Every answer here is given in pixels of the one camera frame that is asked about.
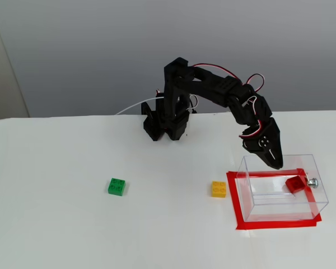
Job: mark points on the green lego brick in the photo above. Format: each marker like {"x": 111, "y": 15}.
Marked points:
{"x": 116, "y": 187}

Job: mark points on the red tape frame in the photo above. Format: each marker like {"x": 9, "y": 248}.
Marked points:
{"x": 240, "y": 210}

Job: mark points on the transparent plastic box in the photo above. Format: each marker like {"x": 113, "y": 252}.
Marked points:
{"x": 282, "y": 201}

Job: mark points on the black table clamp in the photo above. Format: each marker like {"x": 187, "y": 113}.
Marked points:
{"x": 149, "y": 123}

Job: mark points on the red lego brick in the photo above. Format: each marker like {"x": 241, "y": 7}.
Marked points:
{"x": 296, "y": 184}

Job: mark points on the silver metal box lock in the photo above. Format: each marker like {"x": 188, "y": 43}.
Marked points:
{"x": 312, "y": 182}

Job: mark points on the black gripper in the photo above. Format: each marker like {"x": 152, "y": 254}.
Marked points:
{"x": 265, "y": 142}

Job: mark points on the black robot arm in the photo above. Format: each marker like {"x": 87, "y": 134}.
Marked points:
{"x": 207, "y": 84}

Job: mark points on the yellow lego brick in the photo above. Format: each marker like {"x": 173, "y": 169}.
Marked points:
{"x": 219, "y": 189}

